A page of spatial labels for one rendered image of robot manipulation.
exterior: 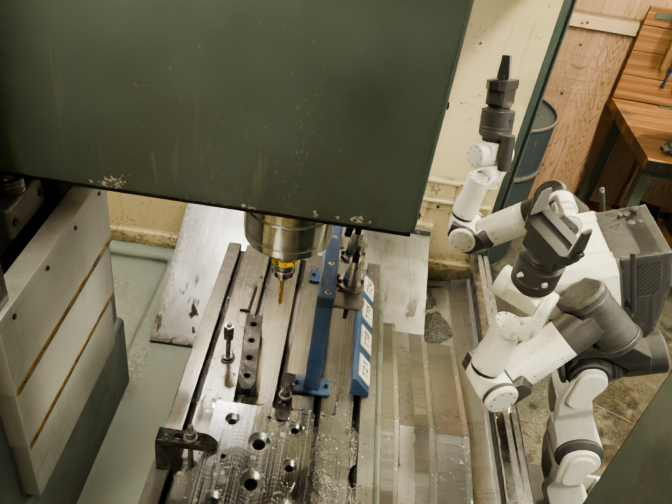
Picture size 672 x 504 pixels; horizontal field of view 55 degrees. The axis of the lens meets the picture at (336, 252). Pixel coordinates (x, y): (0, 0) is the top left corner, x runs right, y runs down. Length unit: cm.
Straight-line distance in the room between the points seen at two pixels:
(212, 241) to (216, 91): 144
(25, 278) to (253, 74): 57
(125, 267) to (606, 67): 281
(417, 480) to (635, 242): 80
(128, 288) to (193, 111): 157
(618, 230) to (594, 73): 242
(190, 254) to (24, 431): 109
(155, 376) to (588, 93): 294
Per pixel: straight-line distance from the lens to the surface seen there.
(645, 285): 167
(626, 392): 342
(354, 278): 149
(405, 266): 231
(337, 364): 177
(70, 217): 136
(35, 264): 126
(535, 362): 149
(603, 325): 149
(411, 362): 207
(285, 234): 107
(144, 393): 205
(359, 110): 90
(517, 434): 190
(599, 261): 160
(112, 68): 95
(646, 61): 400
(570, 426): 208
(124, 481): 188
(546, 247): 119
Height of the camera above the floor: 220
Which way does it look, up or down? 37 degrees down
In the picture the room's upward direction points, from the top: 10 degrees clockwise
